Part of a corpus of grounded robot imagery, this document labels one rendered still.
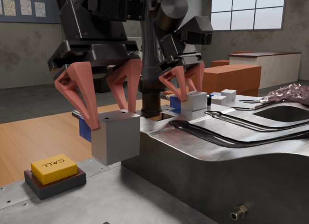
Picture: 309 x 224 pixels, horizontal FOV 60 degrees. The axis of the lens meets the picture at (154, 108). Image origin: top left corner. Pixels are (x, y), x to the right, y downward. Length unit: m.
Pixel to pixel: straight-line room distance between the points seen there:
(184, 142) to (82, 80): 0.20
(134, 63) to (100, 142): 0.11
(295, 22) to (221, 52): 2.42
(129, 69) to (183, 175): 0.18
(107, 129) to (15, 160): 0.36
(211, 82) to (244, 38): 5.98
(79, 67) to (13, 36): 6.28
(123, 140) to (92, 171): 0.22
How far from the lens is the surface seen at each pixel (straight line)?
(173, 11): 0.58
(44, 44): 6.74
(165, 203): 0.44
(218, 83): 2.83
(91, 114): 0.32
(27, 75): 6.67
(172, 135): 0.46
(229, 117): 0.59
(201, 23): 0.58
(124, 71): 0.35
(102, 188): 0.48
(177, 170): 0.43
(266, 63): 6.19
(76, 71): 0.30
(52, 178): 0.48
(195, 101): 0.60
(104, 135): 0.31
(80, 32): 0.32
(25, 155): 0.66
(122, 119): 0.32
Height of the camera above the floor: 1.05
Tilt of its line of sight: 15 degrees down
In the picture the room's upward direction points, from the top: straight up
